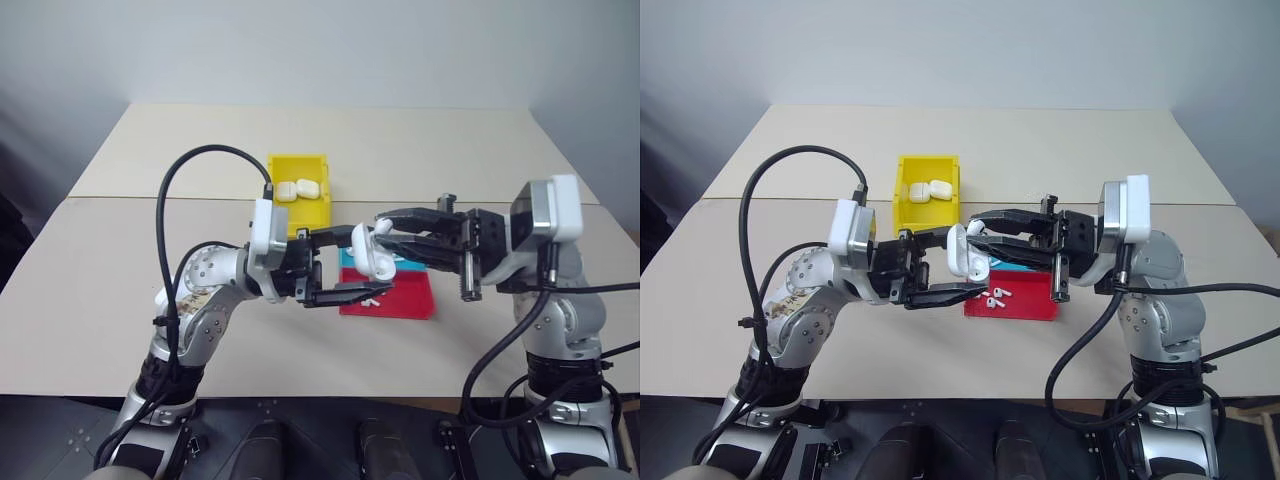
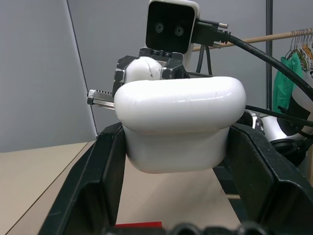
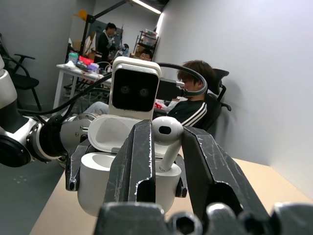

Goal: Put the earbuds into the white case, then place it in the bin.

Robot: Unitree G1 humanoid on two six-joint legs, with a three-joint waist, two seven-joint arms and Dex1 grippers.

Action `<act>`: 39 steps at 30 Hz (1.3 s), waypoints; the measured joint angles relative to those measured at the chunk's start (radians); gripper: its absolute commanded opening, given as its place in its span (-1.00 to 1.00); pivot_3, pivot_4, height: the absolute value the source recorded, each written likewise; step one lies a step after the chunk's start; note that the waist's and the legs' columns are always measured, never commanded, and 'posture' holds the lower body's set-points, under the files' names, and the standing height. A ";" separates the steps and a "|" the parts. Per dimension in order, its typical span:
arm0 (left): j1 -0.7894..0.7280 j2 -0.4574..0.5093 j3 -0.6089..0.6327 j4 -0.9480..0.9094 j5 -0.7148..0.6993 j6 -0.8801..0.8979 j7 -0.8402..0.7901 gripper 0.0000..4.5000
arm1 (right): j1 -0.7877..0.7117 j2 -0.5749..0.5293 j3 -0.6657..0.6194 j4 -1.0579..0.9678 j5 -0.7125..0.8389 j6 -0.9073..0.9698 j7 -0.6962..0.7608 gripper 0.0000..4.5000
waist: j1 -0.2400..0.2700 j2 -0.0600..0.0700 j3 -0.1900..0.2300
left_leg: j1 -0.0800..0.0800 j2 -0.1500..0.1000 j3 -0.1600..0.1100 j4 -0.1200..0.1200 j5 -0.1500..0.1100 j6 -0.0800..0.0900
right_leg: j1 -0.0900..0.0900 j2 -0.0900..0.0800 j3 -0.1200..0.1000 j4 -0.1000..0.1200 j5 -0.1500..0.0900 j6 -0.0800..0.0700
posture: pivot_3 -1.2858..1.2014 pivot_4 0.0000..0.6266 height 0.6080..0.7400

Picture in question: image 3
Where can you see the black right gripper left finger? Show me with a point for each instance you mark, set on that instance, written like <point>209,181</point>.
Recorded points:
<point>137,161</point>

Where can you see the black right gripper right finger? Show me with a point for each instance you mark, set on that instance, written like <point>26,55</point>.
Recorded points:
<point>207,166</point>

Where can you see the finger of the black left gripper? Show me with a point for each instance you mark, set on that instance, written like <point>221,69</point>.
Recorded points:
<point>72,171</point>
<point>182,186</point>

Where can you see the white earbud charging case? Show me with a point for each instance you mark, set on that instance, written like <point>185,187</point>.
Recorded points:
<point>95,181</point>

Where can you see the white earbud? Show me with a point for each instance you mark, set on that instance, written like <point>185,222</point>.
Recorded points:
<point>168,129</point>

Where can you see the black mesh office chair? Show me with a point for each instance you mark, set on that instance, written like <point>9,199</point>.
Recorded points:
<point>220,80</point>

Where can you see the white cluttered work table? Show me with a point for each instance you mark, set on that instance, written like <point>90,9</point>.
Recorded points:
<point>62,73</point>

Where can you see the black folding chair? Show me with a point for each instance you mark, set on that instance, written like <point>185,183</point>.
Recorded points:
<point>24,80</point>

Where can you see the seated person with glasses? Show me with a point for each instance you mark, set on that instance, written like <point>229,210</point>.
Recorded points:
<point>146,54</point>

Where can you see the red box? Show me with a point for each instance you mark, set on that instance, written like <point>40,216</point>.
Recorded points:
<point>85,60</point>

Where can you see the teal plastic container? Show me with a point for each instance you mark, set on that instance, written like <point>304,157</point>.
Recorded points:
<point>73,58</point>

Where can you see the black storage shelf rack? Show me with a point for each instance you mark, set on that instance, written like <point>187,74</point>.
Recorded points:
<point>146,41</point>

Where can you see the standing person in dark top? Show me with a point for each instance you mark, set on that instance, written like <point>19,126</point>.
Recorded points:
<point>104,44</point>

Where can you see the ceiling strip light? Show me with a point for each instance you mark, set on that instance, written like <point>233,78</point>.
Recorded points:
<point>146,6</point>

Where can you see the black metal gantry frame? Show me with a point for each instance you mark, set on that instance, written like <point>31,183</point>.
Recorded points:
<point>88,27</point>

